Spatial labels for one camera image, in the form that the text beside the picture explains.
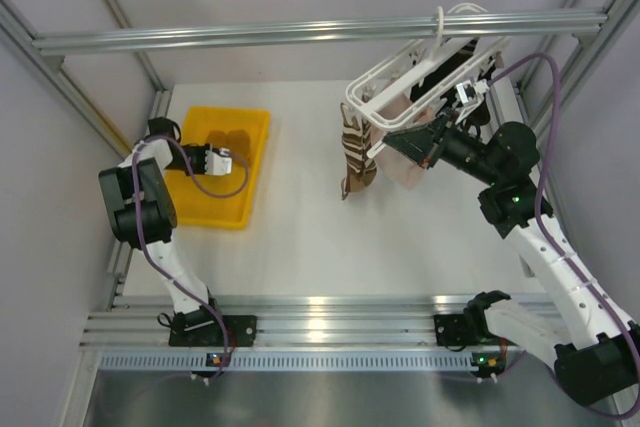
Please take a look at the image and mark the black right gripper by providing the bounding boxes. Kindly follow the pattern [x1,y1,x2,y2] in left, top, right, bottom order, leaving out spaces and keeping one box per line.
[385,107,502,186]

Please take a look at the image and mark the mustard yellow sock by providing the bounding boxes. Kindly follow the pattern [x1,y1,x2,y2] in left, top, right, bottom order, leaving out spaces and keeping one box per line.
[206,130,231,150]
[227,129,251,158]

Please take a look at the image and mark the white plastic clip hanger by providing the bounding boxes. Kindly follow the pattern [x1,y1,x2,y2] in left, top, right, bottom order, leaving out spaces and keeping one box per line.
[343,7,509,159]

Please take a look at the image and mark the brown white striped sock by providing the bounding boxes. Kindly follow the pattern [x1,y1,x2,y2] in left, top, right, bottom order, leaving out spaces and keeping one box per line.
[340,103,371,173]

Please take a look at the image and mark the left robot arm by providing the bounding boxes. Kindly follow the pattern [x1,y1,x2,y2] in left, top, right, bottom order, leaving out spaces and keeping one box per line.
[98,117,226,344]

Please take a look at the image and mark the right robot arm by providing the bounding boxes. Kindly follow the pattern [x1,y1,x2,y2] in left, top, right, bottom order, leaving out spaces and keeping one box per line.
[383,117,639,406]

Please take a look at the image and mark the yellow plastic tray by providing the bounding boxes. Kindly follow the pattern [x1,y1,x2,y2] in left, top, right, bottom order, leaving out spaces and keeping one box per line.
[165,106,271,230]

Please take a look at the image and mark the black hanging sock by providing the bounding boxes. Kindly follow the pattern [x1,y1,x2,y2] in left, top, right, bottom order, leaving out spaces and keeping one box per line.
[408,49,471,113]

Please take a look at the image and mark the aluminium top crossbar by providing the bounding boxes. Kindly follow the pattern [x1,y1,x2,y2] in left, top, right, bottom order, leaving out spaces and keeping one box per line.
[32,8,608,56]

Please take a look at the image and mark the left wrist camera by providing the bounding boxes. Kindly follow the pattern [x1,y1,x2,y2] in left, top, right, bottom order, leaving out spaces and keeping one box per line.
[205,147,233,177]

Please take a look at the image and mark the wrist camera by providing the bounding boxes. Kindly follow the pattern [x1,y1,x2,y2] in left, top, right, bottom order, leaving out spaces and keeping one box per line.
[453,80,489,125]
[205,147,233,177]

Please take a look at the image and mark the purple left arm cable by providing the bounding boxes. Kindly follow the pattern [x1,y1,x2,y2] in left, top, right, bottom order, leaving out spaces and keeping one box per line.
[132,134,251,383]

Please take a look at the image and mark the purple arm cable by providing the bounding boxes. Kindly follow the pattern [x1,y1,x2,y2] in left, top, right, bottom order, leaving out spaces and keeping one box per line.
[487,53,640,421]
[132,134,251,383]

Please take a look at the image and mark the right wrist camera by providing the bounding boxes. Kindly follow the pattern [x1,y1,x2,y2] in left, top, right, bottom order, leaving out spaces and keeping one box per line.
[453,80,489,125]

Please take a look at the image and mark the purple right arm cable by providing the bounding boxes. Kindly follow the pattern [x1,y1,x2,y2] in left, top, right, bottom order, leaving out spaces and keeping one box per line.
[487,53,640,421]

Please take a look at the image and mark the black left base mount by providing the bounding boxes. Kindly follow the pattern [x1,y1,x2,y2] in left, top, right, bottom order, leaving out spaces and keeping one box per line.
[168,312,257,347]

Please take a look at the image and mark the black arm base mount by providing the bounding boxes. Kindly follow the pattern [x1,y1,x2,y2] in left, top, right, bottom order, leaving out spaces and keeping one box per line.
[433,314,479,351]

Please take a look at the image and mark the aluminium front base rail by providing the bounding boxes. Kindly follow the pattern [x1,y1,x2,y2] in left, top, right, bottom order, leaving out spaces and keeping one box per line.
[80,295,471,351]

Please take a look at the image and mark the grey slotted cable duct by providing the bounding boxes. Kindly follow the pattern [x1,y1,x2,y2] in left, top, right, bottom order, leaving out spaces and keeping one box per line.
[99,350,506,373]

